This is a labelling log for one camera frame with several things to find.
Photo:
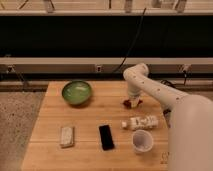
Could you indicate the white sponge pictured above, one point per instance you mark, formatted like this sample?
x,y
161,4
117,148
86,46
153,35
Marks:
x,y
67,137

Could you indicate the green bowl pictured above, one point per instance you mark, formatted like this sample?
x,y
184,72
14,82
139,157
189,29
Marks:
x,y
77,92

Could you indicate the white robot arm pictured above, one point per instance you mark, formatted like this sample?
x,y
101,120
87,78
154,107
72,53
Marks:
x,y
190,133

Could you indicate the wooden cutting board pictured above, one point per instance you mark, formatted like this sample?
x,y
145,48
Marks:
x,y
91,138

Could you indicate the dark red pepper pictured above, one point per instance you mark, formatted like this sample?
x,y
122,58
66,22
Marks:
x,y
126,103

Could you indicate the white wall outlet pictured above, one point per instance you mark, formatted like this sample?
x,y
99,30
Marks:
x,y
99,69

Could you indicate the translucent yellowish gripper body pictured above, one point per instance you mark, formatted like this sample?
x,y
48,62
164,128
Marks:
x,y
134,102

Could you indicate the white paper cup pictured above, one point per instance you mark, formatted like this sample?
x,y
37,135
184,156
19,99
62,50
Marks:
x,y
142,141

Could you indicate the white plastic bottle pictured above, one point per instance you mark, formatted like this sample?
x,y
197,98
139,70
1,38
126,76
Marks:
x,y
135,123

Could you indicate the black rectangular phone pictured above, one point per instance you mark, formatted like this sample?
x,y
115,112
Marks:
x,y
106,137

